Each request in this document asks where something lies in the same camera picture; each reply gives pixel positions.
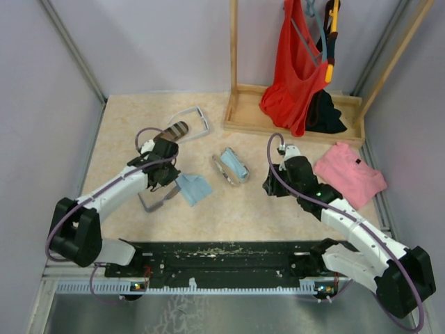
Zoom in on blue-grey sunglasses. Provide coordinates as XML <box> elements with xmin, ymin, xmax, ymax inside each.
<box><xmin>138</xmin><ymin>185</ymin><xmax>181</xmax><ymax>213</ymax></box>

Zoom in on map print glasses case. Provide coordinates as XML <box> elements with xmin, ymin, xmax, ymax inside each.
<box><xmin>212</xmin><ymin>147</ymin><xmax>250</xmax><ymax>186</ymax></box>

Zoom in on light blue cloth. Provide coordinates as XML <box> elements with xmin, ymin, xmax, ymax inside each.
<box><xmin>175</xmin><ymin>173</ymin><xmax>213</xmax><ymax>207</ymax></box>
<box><xmin>220</xmin><ymin>148</ymin><xmax>249</xmax><ymax>181</ymax></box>

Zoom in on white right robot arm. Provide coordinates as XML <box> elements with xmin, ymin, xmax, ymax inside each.
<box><xmin>263</xmin><ymin>155</ymin><xmax>437</xmax><ymax>319</ymax></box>

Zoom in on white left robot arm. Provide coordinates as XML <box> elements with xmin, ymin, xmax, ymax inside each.
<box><xmin>45</xmin><ymin>138</ymin><xmax>180</xmax><ymax>276</ymax></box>

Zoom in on white sunglasses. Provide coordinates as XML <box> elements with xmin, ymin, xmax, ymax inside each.
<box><xmin>168</xmin><ymin>106</ymin><xmax>209</xmax><ymax>144</ymax></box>

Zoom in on pink folded shirt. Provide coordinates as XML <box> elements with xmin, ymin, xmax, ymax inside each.
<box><xmin>314</xmin><ymin>142</ymin><xmax>387</xmax><ymax>210</ymax></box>

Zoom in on plaid brown glasses case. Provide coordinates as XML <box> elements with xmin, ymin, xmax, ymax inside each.
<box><xmin>157</xmin><ymin>121</ymin><xmax>189</xmax><ymax>142</ymax></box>

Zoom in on black garment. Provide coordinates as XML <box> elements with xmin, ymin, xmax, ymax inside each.
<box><xmin>305</xmin><ymin>90</ymin><xmax>347</xmax><ymax>134</ymax></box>

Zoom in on wooden clothes rack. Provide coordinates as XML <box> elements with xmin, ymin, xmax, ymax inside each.
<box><xmin>224</xmin><ymin>1</ymin><xmax>433</xmax><ymax>148</ymax></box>

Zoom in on red garment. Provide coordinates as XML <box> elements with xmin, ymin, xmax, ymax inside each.
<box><xmin>259</xmin><ymin>1</ymin><xmax>327</xmax><ymax>137</ymax></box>

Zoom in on yellow black hanger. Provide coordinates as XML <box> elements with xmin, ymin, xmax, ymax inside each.
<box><xmin>317</xmin><ymin>0</ymin><xmax>341</xmax><ymax>84</ymax></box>

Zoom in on blue-grey hanger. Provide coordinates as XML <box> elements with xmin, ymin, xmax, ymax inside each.
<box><xmin>288</xmin><ymin>0</ymin><xmax>330</xmax><ymax>66</ymax></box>

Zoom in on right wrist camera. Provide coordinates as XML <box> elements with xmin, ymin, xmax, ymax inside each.
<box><xmin>277</xmin><ymin>144</ymin><xmax>301</xmax><ymax>161</ymax></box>

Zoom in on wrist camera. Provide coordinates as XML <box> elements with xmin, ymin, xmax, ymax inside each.
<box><xmin>138</xmin><ymin>139</ymin><xmax>155</xmax><ymax>154</ymax></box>
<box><xmin>277</xmin><ymin>144</ymin><xmax>301</xmax><ymax>161</ymax></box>

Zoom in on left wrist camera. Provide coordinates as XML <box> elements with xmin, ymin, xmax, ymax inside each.
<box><xmin>138</xmin><ymin>139</ymin><xmax>155</xmax><ymax>154</ymax></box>

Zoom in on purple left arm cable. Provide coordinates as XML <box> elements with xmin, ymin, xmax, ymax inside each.
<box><xmin>46</xmin><ymin>127</ymin><xmax>180</xmax><ymax>307</ymax></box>

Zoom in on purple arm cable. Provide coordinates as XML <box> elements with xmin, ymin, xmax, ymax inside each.
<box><xmin>46</xmin><ymin>127</ymin><xmax>180</xmax><ymax>307</ymax></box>
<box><xmin>266</xmin><ymin>132</ymin><xmax>426</xmax><ymax>332</ymax></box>

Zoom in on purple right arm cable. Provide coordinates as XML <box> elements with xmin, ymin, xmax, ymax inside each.
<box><xmin>266</xmin><ymin>132</ymin><xmax>426</xmax><ymax>332</ymax></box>

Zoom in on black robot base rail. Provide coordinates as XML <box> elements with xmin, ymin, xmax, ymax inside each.
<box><xmin>64</xmin><ymin>239</ymin><xmax>397</xmax><ymax>289</ymax></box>

